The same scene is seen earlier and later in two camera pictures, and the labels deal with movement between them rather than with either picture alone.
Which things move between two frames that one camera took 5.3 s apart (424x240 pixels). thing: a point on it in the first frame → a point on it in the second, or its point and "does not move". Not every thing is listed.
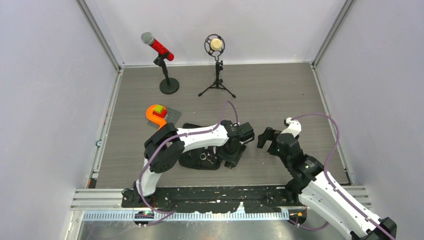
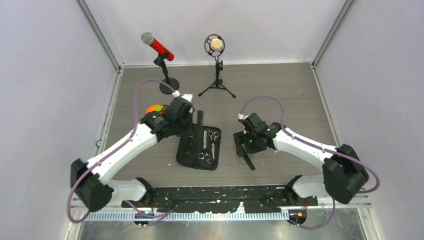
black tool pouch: [191, 158] does not move
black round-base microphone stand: [169, 85] does not move
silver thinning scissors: [206, 157] does not move
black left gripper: [233, 159] → [189, 117]
